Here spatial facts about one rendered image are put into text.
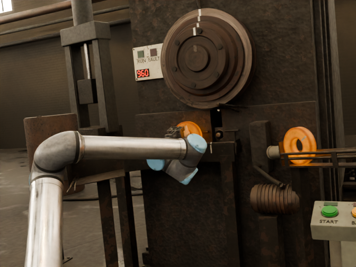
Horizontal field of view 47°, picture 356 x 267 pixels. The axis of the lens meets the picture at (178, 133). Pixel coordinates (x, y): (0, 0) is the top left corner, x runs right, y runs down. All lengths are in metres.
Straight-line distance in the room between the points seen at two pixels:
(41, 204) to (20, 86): 10.19
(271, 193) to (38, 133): 3.26
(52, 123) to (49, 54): 6.40
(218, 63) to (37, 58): 9.47
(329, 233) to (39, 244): 0.83
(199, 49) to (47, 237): 1.04
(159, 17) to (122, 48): 7.26
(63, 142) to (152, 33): 1.03
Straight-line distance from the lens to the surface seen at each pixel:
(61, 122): 4.59
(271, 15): 2.06
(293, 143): 1.76
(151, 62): 2.26
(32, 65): 11.25
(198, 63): 1.89
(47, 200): 1.44
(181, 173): 1.74
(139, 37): 2.33
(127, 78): 9.43
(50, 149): 1.47
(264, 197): 1.79
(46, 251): 1.33
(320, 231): 1.16
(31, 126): 4.66
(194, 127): 2.04
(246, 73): 1.91
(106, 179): 1.92
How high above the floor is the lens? 0.94
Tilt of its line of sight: 5 degrees down
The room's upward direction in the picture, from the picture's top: 5 degrees counter-clockwise
